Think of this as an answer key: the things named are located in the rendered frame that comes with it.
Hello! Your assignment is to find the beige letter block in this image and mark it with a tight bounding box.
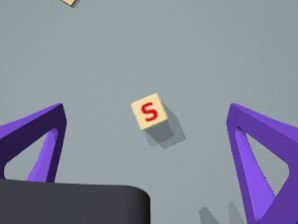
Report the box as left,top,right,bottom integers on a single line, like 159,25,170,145
131,94,168,130

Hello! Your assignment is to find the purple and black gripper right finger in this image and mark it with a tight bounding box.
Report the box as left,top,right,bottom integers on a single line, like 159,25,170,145
226,103,298,224

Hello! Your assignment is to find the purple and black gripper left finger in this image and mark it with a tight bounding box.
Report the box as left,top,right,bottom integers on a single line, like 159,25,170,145
0,103,67,183

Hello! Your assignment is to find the tan mat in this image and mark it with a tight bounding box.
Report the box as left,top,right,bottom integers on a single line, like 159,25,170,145
62,0,76,7

